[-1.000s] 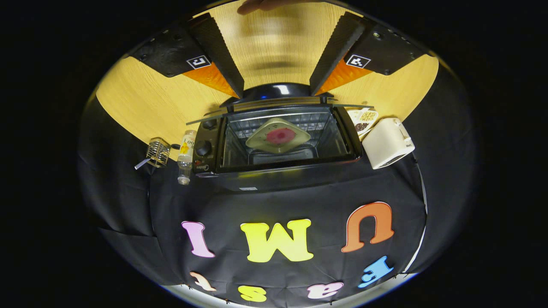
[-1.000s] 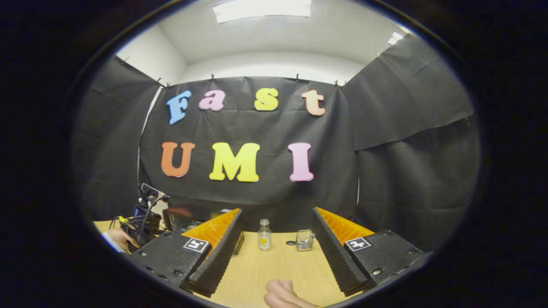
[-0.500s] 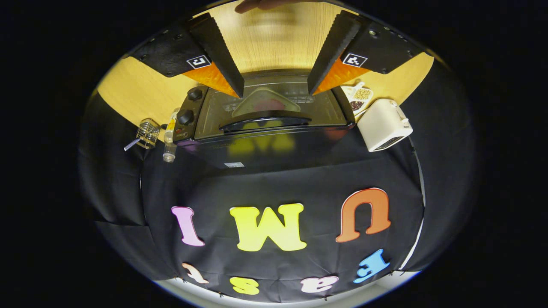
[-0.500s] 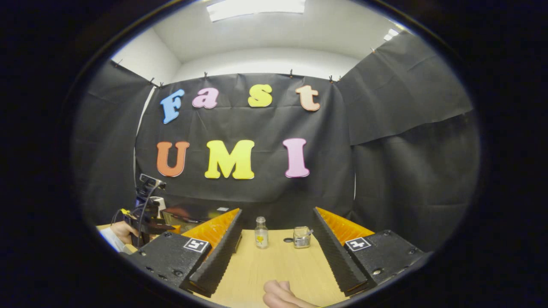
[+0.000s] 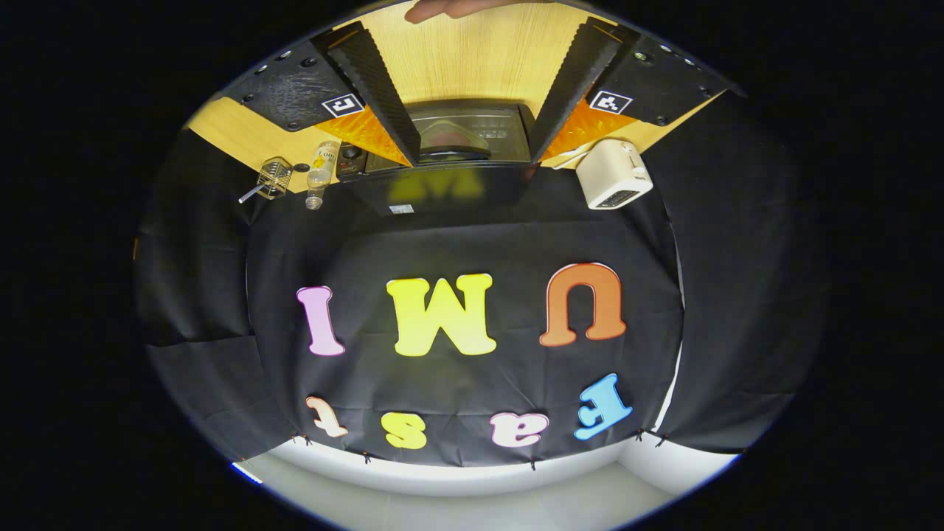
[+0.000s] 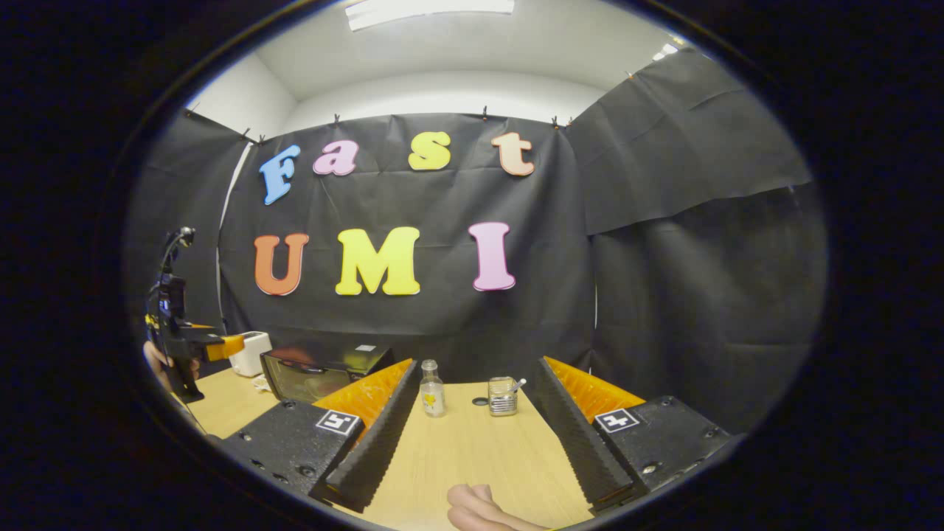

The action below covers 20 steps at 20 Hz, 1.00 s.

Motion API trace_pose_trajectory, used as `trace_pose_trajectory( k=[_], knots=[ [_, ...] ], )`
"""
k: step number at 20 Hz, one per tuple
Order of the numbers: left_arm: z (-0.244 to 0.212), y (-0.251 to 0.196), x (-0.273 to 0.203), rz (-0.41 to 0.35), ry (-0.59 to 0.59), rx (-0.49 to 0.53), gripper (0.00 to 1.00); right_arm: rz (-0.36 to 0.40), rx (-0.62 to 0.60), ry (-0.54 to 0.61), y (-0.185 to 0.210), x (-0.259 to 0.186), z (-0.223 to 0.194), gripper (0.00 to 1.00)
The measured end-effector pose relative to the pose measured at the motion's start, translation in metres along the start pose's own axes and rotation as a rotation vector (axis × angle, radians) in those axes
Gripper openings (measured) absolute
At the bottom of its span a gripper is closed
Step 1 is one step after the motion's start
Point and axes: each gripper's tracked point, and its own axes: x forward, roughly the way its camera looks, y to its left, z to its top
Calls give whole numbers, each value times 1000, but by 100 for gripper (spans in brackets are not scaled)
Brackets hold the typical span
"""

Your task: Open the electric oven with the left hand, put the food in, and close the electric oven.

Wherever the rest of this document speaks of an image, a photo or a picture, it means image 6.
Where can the small ceiling light panel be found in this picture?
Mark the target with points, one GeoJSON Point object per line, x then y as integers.
{"type": "Point", "coordinates": [665, 51]}

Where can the black backdrop cloth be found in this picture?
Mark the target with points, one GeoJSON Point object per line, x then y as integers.
{"type": "Point", "coordinates": [442, 206]}

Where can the black electric oven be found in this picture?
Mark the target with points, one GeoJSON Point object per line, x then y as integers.
{"type": "Point", "coordinates": [324, 359]}

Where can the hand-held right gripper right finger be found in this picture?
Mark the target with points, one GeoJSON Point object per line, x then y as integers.
{"type": "Point", "coordinates": [582, 450]}

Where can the large ceiling light panel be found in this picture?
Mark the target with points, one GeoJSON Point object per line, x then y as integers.
{"type": "Point", "coordinates": [428, 11]}

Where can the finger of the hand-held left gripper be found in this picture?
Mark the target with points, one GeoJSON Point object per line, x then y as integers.
{"type": "Point", "coordinates": [228, 346]}

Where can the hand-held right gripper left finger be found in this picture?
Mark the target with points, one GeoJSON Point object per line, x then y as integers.
{"type": "Point", "coordinates": [376, 442]}

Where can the clear bottle with yellow label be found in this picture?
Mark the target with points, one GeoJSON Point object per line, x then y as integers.
{"type": "Point", "coordinates": [432, 402]}

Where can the metal mesh utensil holder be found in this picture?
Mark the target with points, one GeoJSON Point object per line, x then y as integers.
{"type": "Point", "coordinates": [501, 402]}

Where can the white toaster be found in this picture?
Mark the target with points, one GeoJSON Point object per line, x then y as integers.
{"type": "Point", "coordinates": [254, 358]}

